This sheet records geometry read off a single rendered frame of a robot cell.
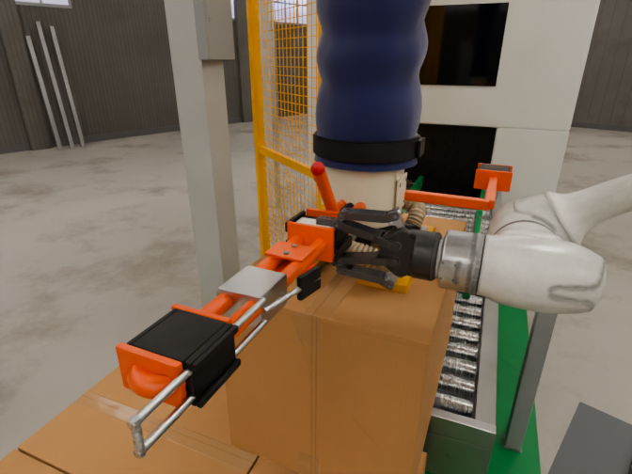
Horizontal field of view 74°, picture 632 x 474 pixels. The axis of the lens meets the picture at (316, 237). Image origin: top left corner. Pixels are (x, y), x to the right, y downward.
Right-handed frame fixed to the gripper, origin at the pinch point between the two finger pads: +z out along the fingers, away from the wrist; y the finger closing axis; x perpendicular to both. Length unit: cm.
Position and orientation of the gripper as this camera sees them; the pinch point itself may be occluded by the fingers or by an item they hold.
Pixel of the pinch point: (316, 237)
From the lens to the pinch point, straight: 70.4
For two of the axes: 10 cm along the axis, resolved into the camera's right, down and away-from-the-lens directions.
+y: 0.0, 9.2, 3.9
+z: -9.2, -1.5, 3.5
